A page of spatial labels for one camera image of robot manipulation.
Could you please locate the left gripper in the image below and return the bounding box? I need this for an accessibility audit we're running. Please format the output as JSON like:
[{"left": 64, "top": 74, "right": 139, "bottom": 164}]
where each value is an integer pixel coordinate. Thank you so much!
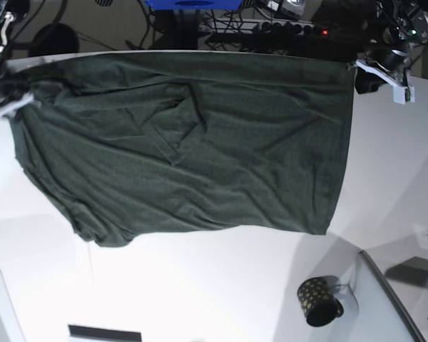
[{"left": 349, "top": 45, "right": 415, "bottom": 105}]

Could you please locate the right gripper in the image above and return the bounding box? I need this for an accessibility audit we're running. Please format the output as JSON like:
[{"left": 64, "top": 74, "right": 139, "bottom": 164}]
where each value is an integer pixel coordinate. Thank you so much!
[{"left": 0, "top": 73, "right": 34, "bottom": 119}]

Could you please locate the blue box with oval hole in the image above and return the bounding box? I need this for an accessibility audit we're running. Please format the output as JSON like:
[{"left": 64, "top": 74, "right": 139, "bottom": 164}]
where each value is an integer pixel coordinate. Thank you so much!
[{"left": 145, "top": 0, "right": 242, "bottom": 11}]

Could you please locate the dark green t-shirt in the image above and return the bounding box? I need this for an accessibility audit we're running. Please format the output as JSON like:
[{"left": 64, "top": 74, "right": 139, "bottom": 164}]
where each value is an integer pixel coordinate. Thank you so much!
[{"left": 10, "top": 51, "right": 355, "bottom": 247}]

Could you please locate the grey metal side table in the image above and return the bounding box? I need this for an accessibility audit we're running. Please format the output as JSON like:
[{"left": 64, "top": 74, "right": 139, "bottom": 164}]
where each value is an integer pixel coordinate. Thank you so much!
[{"left": 353, "top": 251, "right": 428, "bottom": 341}]

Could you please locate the black mug with gold dots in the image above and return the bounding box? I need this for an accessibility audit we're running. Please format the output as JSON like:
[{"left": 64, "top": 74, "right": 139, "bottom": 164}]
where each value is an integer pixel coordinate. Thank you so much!
[{"left": 297, "top": 277, "right": 344, "bottom": 328}]

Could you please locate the black power strip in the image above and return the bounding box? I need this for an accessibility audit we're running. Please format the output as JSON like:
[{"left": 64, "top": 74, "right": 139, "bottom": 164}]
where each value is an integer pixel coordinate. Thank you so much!
[{"left": 198, "top": 17, "right": 336, "bottom": 38}]

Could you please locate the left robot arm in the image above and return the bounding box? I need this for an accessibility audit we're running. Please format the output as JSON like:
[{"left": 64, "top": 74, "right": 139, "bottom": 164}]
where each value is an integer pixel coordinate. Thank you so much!
[{"left": 350, "top": 1, "right": 428, "bottom": 104}]

